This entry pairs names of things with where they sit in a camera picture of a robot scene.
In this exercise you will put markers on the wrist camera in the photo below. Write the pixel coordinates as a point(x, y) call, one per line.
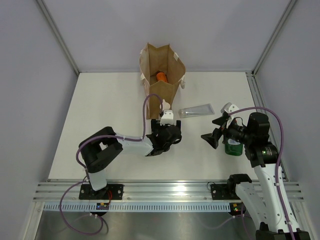
point(167, 118)
point(229, 108)

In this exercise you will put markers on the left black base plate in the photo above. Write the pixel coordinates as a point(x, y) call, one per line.
point(112, 191)

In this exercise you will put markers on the green dish soap bottle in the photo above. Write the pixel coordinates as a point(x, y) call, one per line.
point(233, 148)

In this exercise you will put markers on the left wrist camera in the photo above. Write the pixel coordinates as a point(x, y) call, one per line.
point(167, 118)

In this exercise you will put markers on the aluminium mounting rail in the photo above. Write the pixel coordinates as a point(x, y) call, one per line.
point(136, 191)

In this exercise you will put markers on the slotted white cable duct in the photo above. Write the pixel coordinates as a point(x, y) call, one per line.
point(140, 207)

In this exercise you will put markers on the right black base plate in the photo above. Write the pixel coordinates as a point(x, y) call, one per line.
point(222, 192)

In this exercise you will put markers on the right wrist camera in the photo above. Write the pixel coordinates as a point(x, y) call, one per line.
point(229, 108)

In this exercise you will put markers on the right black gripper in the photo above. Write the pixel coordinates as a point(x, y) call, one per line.
point(213, 138)

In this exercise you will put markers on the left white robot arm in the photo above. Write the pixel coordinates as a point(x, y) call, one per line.
point(100, 149)

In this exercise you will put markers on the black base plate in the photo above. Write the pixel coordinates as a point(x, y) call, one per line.
point(112, 191)
point(222, 192)

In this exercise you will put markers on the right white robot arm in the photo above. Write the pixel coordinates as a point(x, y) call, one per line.
point(271, 214)

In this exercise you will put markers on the aluminium frame post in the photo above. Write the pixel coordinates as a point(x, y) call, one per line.
point(44, 10)
point(275, 34)

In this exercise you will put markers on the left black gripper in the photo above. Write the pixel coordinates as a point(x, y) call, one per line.
point(155, 126)

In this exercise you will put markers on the brown canvas tote bag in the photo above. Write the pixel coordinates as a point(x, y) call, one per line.
point(160, 59)

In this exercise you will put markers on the left aluminium frame post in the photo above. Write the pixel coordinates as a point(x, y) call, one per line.
point(44, 10)

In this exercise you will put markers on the right aluminium frame post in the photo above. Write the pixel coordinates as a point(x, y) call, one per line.
point(275, 34)

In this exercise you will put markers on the silver squeeze tube clear cap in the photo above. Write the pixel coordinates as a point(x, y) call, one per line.
point(196, 111)

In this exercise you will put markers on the beige pump dispenser bottle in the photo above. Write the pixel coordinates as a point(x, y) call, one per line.
point(165, 106)

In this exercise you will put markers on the orange spray bottle blue top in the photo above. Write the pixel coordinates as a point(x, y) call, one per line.
point(161, 77)

